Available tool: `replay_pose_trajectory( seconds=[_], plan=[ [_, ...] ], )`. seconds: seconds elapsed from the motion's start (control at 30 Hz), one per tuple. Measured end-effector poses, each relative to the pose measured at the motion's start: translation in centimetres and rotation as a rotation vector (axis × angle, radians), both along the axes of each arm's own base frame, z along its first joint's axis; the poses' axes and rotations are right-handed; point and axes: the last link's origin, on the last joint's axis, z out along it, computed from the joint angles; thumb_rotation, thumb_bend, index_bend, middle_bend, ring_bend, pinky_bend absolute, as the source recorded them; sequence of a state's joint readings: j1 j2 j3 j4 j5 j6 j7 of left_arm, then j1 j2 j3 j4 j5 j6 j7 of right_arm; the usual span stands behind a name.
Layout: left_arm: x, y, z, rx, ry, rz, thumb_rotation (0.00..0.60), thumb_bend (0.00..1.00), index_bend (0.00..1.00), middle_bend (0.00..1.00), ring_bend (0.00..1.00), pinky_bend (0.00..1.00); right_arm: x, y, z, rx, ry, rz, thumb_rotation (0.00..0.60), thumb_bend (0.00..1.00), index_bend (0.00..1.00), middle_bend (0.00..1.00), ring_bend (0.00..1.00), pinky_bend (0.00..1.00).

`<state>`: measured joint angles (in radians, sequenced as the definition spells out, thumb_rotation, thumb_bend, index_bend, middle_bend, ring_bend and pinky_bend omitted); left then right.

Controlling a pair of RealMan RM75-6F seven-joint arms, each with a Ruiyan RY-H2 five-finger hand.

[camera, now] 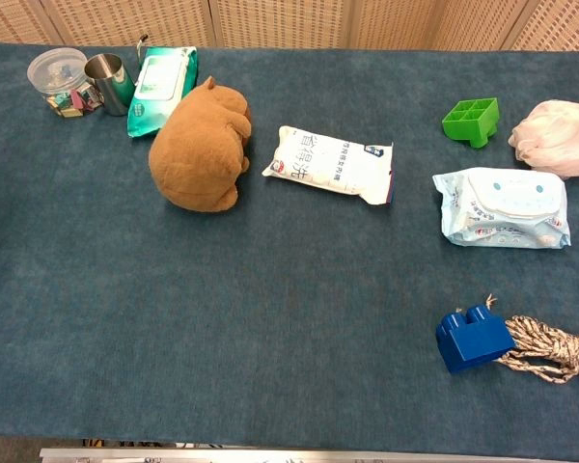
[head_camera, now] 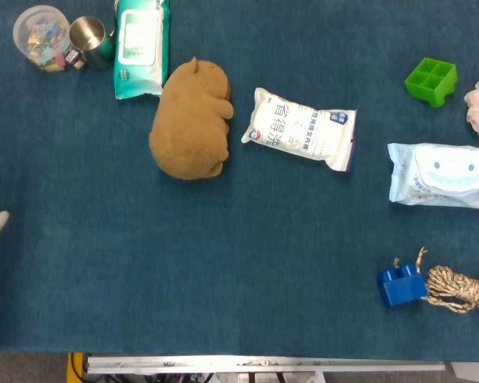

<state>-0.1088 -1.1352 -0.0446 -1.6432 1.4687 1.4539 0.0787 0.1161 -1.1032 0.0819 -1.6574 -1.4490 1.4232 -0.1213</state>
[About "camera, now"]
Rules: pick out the brown plush toy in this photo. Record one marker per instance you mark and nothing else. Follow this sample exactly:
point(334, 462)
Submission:
point(193, 154)

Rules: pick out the blue felt table cloth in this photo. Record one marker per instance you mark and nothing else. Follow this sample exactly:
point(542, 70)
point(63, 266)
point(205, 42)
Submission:
point(289, 289)

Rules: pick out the white detergent refill pouch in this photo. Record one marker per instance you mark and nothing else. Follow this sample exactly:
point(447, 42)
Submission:
point(328, 164)

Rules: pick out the green wet wipes pack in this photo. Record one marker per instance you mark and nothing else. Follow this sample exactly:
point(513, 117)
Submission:
point(159, 91)

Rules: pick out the woven rattan folding screen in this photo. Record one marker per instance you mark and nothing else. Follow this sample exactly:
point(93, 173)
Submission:
point(289, 21)

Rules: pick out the green plastic grid block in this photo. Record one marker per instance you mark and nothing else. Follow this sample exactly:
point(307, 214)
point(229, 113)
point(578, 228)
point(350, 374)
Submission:
point(470, 120)

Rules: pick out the blue plastic building block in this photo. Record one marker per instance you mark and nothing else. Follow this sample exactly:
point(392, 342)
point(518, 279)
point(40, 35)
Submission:
point(473, 340)

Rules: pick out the light blue wet wipes pack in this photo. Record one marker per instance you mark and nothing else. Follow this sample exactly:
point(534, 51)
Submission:
point(504, 207)

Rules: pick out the stainless steel cup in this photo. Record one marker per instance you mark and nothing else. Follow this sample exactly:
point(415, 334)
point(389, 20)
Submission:
point(110, 84)

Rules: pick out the clear plastic jar with clips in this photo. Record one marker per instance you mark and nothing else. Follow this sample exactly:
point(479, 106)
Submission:
point(60, 82)

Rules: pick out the pink mesh bath sponge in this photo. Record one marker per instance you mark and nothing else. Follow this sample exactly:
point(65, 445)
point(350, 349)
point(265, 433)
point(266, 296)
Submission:
point(557, 137)

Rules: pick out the aluminium frame rail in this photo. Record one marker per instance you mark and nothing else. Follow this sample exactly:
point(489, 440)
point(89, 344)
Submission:
point(318, 454)

